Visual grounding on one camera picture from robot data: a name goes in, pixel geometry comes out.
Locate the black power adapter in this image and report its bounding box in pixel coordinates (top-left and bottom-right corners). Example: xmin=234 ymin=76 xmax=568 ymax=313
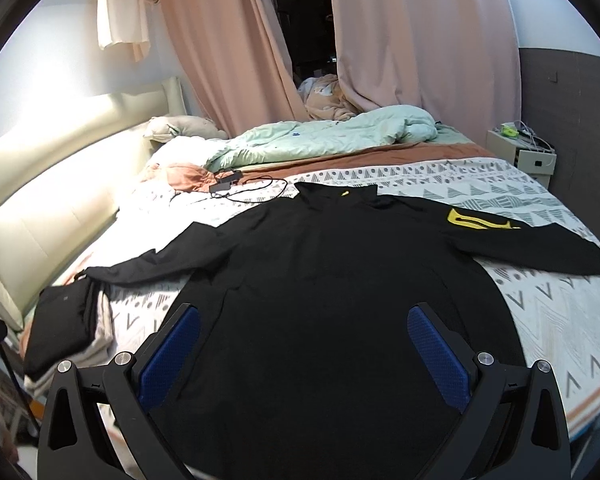
xmin=209 ymin=171 xmax=242 ymax=194

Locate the grey white pillow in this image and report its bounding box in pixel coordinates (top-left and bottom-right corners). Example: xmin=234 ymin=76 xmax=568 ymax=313
xmin=143 ymin=115 xmax=228 ymax=143

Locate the right pink curtain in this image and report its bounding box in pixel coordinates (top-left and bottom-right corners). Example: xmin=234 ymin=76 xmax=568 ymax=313
xmin=332 ymin=0 xmax=521 ymax=143

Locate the patterned white bedspread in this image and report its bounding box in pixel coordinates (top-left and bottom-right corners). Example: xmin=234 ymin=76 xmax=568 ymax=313
xmin=24 ymin=156 xmax=600 ymax=441

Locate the green object on nightstand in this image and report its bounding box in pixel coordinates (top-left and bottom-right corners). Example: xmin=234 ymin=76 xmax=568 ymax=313
xmin=500 ymin=122 xmax=519 ymax=139

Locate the pink curtain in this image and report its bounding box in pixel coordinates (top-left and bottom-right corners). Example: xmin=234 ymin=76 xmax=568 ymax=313
xmin=160 ymin=0 xmax=309 ymax=136
xmin=332 ymin=0 xmax=521 ymax=143

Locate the white bedside table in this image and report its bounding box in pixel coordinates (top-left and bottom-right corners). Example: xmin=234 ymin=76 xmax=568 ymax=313
xmin=486 ymin=130 xmax=557 ymax=188

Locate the large black jacket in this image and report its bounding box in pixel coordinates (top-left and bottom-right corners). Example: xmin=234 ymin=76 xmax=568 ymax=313
xmin=84 ymin=181 xmax=600 ymax=480

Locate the cream padded headboard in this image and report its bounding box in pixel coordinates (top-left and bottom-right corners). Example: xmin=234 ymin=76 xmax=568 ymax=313
xmin=0 ymin=77 xmax=186 ymax=332

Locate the hanging cream garment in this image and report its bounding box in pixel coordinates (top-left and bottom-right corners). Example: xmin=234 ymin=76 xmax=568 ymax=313
xmin=96 ymin=0 xmax=150 ymax=62

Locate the orange crumpled cloth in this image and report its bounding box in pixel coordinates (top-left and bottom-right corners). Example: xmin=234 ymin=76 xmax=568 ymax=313
xmin=140 ymin=164 xmax=218 ymax=193

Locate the beige clothes pile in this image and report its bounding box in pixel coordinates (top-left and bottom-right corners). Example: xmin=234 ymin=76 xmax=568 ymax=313
xmin=298 ymin=74 xmax=358 ymax=122

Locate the left pink curtain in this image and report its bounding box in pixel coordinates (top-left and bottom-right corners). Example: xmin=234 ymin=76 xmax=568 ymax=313
xmin=160 ymin=0 xmax=309 ymax=136

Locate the folded black garment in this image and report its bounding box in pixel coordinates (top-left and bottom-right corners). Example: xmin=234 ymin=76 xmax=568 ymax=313
xmin=23 ymin=278 xmax=99 ymax=382

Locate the black adapter cable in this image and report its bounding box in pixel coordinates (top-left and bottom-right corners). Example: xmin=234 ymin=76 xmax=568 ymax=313
xmin=168 ymin=173 xmax=289 ymax=206

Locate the mint green duvet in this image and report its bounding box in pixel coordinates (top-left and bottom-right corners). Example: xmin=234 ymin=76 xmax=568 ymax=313
xmin=204 ymin=105 xmax=437 ymax=172

